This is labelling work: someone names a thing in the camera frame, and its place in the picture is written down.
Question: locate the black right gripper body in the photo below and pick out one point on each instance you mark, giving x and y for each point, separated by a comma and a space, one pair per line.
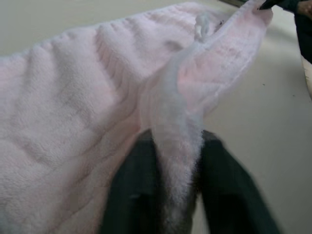
304, 36

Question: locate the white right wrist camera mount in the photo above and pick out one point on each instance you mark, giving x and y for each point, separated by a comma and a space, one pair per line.
307, 78

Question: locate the pink fluffy towel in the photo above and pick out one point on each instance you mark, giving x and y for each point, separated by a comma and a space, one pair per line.
73, 97

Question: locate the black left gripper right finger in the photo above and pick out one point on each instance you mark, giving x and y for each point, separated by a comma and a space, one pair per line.
229, 195

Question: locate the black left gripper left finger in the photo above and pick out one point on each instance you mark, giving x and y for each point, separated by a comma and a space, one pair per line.
136, 195

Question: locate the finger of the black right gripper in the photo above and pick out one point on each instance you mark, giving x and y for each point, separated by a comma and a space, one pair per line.
273, 3

